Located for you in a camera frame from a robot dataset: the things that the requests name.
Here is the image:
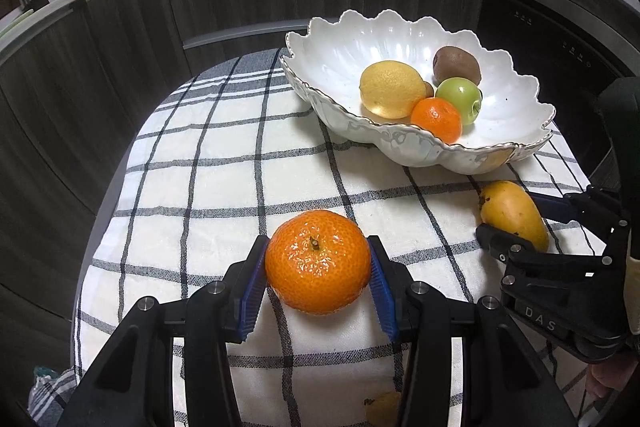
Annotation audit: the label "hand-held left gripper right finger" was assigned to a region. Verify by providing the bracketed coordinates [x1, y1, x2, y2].
[367, 235, 581, 427]

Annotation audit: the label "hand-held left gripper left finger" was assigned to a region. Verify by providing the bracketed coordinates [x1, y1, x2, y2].
[57, 234, 271, 427]

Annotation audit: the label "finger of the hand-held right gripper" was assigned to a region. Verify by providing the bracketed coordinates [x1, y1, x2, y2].
[530, 187, 628, 228]
[475, 224, 608, 279]

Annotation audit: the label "yellow mango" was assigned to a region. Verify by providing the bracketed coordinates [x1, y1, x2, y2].
[477, 180, 550, 254]

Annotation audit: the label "orange tangerine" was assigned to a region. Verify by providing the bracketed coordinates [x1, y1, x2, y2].
[264, 209, 373, 315]
[410, 97, 463, 145]

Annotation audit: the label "green apple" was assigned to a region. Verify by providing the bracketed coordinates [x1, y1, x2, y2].
[435, 77, 483, 126]

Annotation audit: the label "brown kiwi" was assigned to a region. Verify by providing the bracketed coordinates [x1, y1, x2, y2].
[432, 46, 482, 88]

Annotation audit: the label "yellow lemon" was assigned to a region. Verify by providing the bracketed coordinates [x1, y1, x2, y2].
[359, 61, 428, 119]

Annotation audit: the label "white scalloped ceramic bowl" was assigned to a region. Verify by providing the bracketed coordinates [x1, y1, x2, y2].
[280, 9, 557, 175]

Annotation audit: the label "person's right hand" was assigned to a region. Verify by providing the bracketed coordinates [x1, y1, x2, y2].
[586, 347, 632, 400]

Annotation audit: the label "small yellow brown object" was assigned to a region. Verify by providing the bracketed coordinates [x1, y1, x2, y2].
[365, 391, 403, 427]

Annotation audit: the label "black white checked cloth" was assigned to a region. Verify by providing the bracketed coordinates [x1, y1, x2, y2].
[27, 47, 611, 427]

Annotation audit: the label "black built-in dishwasher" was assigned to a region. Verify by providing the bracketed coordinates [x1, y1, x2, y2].
[472, 0, 640, 188]

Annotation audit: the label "dark wood kitchen cabinets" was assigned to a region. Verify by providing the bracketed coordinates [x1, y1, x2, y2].
[0, 0, 486, 358]

